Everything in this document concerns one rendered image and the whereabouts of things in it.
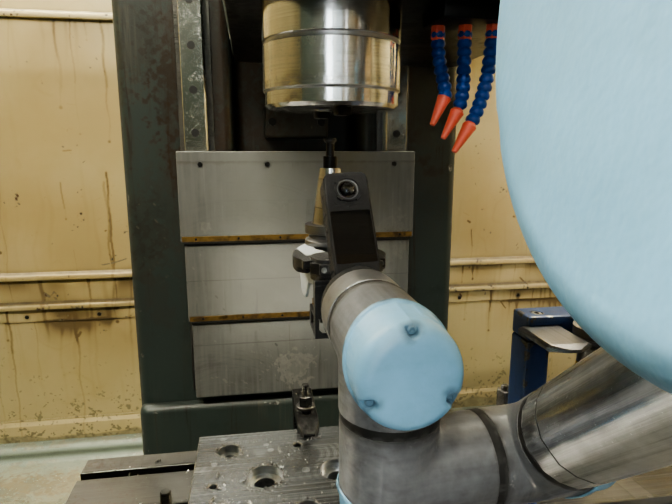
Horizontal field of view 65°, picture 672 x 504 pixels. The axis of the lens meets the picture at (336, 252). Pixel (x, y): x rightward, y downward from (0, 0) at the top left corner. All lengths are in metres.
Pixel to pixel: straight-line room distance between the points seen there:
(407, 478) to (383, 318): 0.12
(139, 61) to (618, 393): 1.00
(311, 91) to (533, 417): 0.37
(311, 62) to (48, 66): 1.06
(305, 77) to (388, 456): 0.38
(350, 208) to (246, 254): 0.60
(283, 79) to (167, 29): 0.58
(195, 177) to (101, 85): 0.52
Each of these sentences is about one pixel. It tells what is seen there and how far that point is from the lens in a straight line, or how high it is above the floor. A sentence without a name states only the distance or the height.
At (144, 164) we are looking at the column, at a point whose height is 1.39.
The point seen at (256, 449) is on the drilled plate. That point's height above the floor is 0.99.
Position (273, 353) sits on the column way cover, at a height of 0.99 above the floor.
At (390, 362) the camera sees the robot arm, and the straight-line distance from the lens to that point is 0.33.
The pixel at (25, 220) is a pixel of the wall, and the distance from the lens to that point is 1.58.
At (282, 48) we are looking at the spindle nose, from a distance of 0.59.
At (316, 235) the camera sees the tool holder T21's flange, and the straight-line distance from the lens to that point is 0.63.
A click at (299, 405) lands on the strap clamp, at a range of 0.88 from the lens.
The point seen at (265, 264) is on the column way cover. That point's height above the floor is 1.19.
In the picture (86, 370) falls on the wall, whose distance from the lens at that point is 1.65.
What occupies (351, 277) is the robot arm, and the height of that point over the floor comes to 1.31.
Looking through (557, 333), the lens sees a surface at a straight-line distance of 0.65.
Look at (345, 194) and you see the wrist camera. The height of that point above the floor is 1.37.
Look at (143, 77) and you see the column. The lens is 1.13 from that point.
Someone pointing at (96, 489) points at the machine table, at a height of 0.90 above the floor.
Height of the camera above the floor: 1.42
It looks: 11 degrees down
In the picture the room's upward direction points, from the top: straight up
